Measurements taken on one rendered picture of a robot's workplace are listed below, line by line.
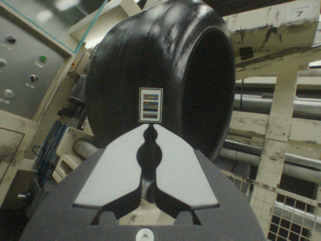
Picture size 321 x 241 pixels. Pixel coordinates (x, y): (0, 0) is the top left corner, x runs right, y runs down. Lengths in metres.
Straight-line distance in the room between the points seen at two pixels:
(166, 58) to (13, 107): 0.72
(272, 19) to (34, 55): 1.07
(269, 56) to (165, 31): 0.71
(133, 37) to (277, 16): 0.73
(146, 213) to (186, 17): 0.39
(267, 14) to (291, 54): 0.22
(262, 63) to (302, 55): 0.16
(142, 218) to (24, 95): 0.72
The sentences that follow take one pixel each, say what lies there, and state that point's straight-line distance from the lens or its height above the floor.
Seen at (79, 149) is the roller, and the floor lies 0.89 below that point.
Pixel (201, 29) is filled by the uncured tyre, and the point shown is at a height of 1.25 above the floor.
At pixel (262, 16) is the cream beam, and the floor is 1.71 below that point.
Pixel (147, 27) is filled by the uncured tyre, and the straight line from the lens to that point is 0.33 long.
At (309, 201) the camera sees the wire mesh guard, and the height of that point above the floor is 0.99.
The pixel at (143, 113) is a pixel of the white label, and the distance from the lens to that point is 0.27.
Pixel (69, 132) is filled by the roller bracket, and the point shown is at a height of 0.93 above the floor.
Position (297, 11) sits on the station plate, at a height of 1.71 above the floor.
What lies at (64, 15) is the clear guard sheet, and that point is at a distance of 0.94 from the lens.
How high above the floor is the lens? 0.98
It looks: 11 degrees up
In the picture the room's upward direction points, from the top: 21 degrees clockwise
